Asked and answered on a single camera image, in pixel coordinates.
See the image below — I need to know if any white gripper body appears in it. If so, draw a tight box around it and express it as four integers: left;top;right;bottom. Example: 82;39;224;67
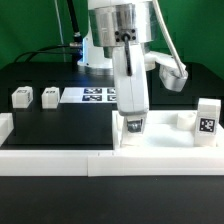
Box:
112;44;149;116

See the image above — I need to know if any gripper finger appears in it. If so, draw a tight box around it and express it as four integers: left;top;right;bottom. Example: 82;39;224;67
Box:
126;117;143;133

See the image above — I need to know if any white square tabletop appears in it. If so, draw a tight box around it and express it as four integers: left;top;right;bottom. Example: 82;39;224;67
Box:
112;110;224;148

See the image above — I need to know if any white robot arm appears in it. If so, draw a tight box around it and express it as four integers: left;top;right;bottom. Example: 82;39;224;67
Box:
78;0;157;133

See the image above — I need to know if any white sheet with tags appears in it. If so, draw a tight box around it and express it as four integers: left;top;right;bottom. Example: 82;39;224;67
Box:
60;87;116;103

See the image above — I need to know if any white U-shaped fence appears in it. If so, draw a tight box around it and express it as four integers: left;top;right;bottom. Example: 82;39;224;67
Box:
0;113;224;177

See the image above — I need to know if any black hose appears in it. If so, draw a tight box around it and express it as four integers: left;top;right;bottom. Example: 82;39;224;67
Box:
65;0;83;44

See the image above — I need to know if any black cable with connector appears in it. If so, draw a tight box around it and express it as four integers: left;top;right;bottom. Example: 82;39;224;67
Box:
13;41;83;64

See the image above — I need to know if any white thin cable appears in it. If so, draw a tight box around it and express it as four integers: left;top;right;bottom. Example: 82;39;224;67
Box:
53;0;67;63

